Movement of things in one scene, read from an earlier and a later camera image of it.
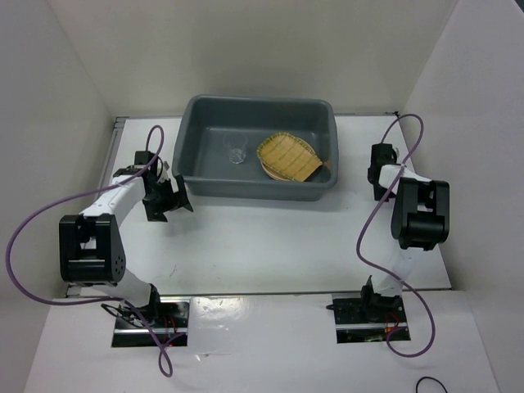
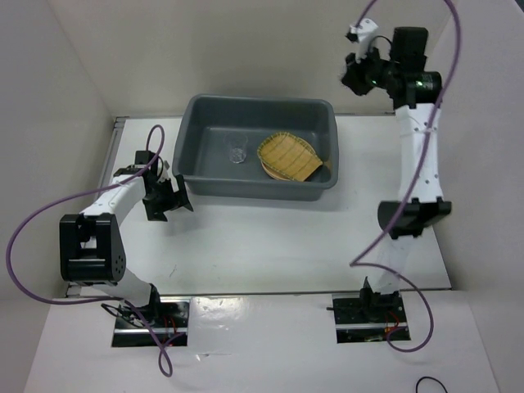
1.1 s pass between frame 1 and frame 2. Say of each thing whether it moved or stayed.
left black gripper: stayed
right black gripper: moved
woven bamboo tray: stayed
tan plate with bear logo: stayed
